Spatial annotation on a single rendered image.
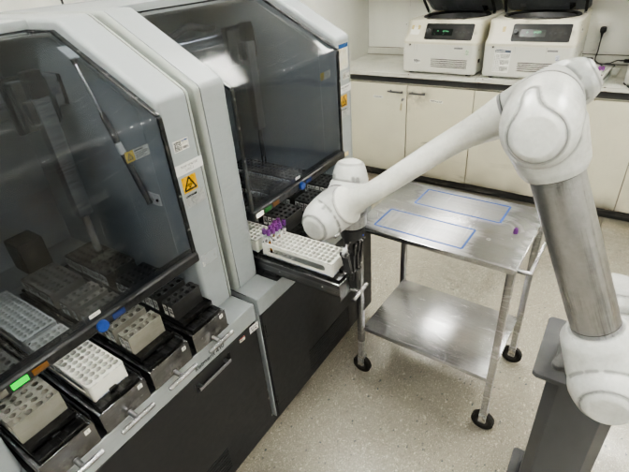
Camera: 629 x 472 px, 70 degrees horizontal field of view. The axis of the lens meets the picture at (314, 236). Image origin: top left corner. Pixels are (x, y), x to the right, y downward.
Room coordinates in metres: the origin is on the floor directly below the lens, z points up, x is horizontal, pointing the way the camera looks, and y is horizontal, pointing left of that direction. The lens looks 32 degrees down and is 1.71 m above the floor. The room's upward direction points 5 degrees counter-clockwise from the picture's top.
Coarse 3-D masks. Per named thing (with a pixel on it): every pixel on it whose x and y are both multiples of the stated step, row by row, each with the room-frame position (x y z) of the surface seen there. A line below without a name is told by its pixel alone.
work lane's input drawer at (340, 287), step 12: (264, 264) 1.32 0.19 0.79; (276, 264) 1.29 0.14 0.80; (288, 264) 1.27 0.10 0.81; (288, 276) 1.26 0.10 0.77; (300, 276) 1.23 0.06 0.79; (312, 276) 1.20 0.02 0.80; (324, 276) 1.18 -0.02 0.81; (336, 276) 1.17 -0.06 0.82; (348, 276) 1.18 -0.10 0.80; (324, 288) 1.17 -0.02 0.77; (336, 288) 1.14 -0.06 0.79; (348, 288) 1.18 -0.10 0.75; (360, 288) 1.18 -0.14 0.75
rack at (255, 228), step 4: (248, 224) 1.48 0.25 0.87; (252, 224) 1.49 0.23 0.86; (256, 224) 1.48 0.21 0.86; (260, 224) 1.47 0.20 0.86; (252, 228) 1.46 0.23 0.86; (256, 228) 1.45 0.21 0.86; (260, 228) 1.44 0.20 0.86; (252, 232) 1.42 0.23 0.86; (256, 232) 1.43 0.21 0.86; (260, 232) 1.41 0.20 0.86; (252, 236) 1.40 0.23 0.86; (256, 236) 1.40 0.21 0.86; (260, 236) 1.38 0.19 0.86; (252, 240) 1.37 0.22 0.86; (256, 240) 1.36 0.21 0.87; (260, 240) 1.37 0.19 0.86; (252, 244) 1.37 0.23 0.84; (256, 244) 1.36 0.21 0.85; (260, 244) 1.37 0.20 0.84; (252, 248) 1.37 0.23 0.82; (256, 248) 1.36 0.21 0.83; (260, 248) 1.37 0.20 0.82
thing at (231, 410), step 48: (96, 48) 1.26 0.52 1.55; (144, 96) 1.15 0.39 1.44; (192, 144) 1.20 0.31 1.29; (192, 192) 1.17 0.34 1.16; (240, 336) 1.10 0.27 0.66; (192, 384) 0.92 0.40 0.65; (240, 384) 1.06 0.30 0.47; (144, 432) 0.78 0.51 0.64; (192, 432) 0.88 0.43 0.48; (240, 432) 1.02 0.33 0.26
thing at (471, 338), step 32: (416, 192) 1.71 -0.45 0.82; (448, 192) 1.68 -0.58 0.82; (384, 224) 1.47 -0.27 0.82; (416, 224) 1.45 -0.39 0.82; (448, 224) 1.43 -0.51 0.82; (480, 224) 1.41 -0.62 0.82; (512, 224) 1.39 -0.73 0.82; (448, 256) 1.25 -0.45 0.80; (480, 256) 1.21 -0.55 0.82; (512, 256) 1.20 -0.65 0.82; (416, 288) 1.72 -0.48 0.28; (512, 288) 1.13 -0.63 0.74; (384, 320) 1.52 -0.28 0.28; (416, 320) 1.50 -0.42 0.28; (448, 320) 1.48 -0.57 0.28; (480, 320) 1.46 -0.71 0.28; (512, 320) 1.45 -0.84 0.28; (448, 352) 1.30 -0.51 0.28; (480, 352) 1.28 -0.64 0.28; (512, 352) 1.45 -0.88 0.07; (480, 416) 1.13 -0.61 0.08
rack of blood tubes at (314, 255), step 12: (276, 240) 1.35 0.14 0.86; (288, 240) 1.34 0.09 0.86; (300, 240) 1.34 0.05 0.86; (312, 240) 1.33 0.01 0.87; (264, 252) 1.34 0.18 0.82; (276, 252) 1.33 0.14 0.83; (288, 252) 1.27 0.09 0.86; (300, 252) 1.27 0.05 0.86; (312, 252) 1.26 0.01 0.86; (324, 252) 1.25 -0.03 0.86; (336, 252) 1.24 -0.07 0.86; (300, 264) 1.25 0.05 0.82; (312, 264) 1.26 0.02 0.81; (324, 264) 1.19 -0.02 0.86; (336, 264) 1.19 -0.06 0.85
